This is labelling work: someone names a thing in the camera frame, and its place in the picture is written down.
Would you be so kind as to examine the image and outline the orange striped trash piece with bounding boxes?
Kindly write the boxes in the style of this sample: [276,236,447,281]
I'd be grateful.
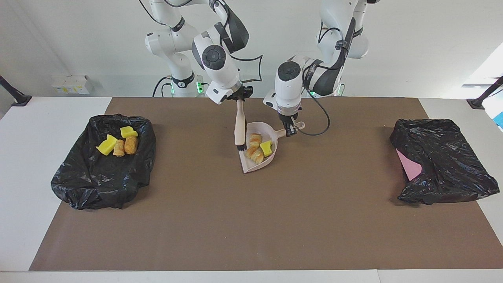
[246,147,264,164]

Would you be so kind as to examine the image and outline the beige hand brush black bristles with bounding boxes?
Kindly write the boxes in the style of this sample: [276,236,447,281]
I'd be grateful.
[235,99,247,152]

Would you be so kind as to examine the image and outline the black trash bag over pink bin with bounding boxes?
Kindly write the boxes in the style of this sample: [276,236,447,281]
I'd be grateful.
[390,119,500,206]

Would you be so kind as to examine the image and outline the black camera stand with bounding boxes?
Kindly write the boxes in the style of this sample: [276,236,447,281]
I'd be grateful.
[0,75,32,107]
[467,77,503,110]

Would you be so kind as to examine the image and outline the pink bin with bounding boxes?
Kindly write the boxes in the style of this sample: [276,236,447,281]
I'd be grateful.
[395,149,422,182]

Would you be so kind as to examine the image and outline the brown table mat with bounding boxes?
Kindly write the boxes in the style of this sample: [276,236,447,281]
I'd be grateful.
[29,97,503,272]

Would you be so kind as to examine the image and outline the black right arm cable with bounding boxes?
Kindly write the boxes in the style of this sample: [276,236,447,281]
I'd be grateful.
[140,0,264,84]

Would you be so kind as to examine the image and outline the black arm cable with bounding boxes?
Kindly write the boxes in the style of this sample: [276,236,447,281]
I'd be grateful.
[140,0,264,84]
[301,27,354,136]

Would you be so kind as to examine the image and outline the black trash bag bin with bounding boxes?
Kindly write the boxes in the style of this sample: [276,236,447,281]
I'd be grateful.
[50,114,157,210]

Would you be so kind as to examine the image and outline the beige plastic dustpan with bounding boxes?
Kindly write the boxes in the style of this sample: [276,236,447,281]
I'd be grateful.
[240,121,305,174]

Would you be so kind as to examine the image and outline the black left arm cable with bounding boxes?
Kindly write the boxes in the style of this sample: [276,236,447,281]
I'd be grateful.
[301,27,354,136]

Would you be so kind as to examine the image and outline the large white wall box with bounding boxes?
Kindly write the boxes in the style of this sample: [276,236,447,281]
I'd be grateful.
[64,75,94,95]

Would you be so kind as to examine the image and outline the yellow wedge sponge piece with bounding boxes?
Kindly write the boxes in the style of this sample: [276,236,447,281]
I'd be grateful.
[96,134,118,156]

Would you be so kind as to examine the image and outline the black right base cable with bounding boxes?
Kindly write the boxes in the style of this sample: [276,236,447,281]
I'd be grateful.
[152,76,173,97]

